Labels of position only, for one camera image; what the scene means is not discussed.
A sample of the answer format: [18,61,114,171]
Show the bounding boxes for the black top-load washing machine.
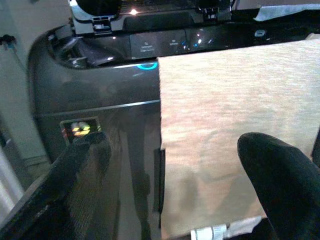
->
[27,0,320,240]

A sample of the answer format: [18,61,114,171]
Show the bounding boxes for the beige cardboard sheet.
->
[157,38,320,240]

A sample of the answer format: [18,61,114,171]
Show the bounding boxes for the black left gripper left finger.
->
[0,131,113,240]

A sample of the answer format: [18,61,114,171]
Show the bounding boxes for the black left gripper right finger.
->
[236,131,320,240]

